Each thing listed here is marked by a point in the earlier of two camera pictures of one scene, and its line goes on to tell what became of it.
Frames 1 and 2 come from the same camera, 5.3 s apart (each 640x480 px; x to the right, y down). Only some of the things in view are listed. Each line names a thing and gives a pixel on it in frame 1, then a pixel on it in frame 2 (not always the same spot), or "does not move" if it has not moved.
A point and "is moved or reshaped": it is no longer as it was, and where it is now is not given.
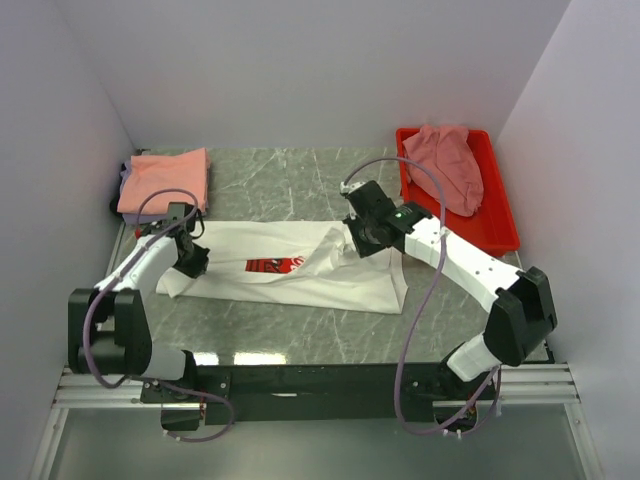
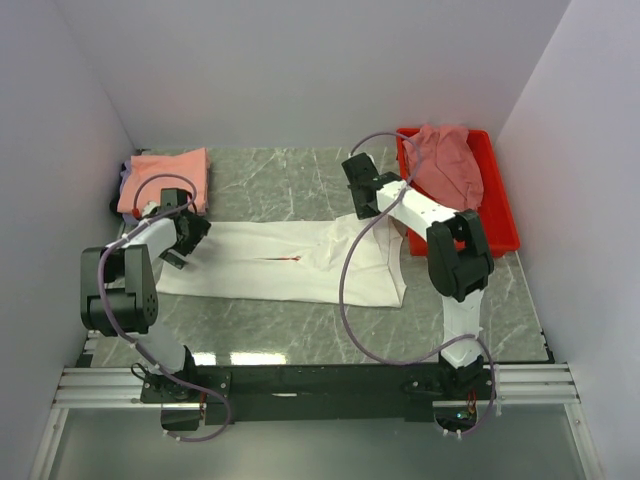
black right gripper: x=364 y=250 → x=361 y=213
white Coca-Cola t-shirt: x=290 y=264 is moved or reshaped
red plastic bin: x=494 y=226 does not move
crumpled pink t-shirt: x=446 y=150 does not move
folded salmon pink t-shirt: x=187 y=171 does not move
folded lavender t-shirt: x=131 y=218 does not move
